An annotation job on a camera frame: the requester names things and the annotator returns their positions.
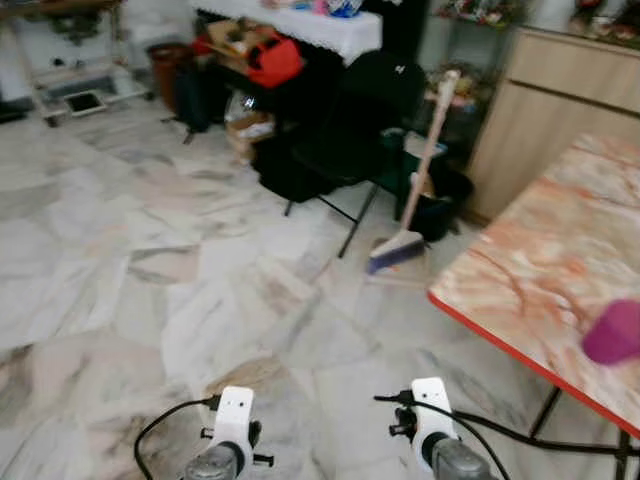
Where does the purple plastic cup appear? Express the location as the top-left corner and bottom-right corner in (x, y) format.
(581, 298), (640, 367)

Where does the light wooden cabinet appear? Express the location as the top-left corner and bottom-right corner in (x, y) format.
(464, 27), (640, 227)

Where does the black bucket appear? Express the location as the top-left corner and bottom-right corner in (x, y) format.
(404, 165), (477, 242)

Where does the wooden broom with blue bristles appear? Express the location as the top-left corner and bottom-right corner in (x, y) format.
(365, 69), (462, 277)

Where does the black folding chair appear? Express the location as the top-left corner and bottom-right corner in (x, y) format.
(284, 49), (432, 260)

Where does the white lace tablecloth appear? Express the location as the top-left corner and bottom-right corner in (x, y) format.
(190, 0), (384, 67)

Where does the red bag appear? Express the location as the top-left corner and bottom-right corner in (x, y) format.
(244, 35), (307, 90)

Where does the brown cardboard box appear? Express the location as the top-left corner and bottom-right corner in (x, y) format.
(224, 94), (277, 162)

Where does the brown ceramic pot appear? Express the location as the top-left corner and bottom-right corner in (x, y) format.
(146, 41), (197, 114)

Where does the flat floor scale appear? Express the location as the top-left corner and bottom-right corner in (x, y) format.
(61, 89), (110, 117)

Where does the white metal rack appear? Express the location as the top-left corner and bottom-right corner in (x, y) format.
(0, 0), (152, 127)

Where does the black metal table frame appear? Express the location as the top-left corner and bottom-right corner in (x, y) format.
(505, 385), (640, 480)

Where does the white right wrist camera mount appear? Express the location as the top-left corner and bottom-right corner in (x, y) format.
(410, 377), (460, 447)

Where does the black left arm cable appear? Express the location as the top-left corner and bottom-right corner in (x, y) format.
(134, 396), (222, 480)

